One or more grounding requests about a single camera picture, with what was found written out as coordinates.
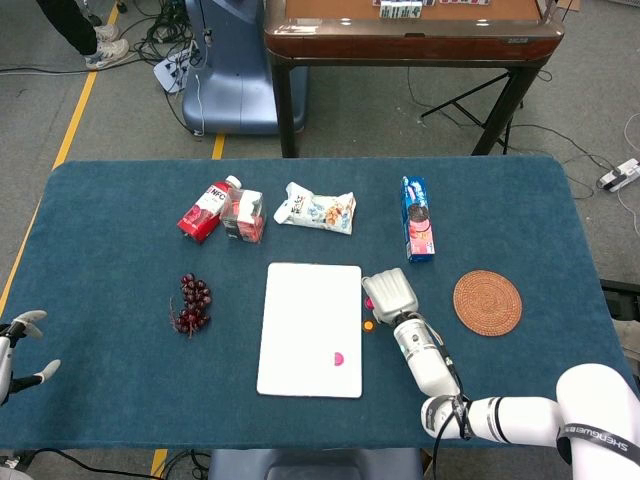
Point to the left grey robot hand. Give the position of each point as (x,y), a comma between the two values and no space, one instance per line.
(5,360)

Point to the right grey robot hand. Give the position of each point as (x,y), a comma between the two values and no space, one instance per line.
(392,295)

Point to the orange button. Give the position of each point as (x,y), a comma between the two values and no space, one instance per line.
(368,326)

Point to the white rectangular board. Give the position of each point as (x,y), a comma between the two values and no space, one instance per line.
(300,330)

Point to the blue Oreo cookie box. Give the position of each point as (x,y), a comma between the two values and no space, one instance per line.
(419,220)

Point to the round rattan coaster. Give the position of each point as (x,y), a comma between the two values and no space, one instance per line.
(487,303)

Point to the white crumpled snack bag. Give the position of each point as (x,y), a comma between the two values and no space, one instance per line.
(317,212)

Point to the blue felt table cover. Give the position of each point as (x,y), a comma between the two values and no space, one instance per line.
(100,250)

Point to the clear box of red snacks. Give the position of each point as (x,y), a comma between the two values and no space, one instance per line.
(245,217)

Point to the grey-blue robot torso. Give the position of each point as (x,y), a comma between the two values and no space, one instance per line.
(310,465)

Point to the dark red grape bunch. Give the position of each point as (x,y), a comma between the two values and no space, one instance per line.
(192,305)

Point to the red NFC juice carton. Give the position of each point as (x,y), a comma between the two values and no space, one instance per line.
(207,210)

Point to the white power strip black plug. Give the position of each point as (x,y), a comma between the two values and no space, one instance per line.
(620,175)

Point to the brown mahjong table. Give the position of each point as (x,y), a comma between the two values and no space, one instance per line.
(415,35)

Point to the blue machine base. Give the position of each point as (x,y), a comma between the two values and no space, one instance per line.
(235,75)

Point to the white power strip with plugs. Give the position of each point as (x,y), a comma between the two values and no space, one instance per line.
(175,67)

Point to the person in black clothes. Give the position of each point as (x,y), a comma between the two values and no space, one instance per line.
(75,30)

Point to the black metal frame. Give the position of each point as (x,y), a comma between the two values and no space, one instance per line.
(620,300)

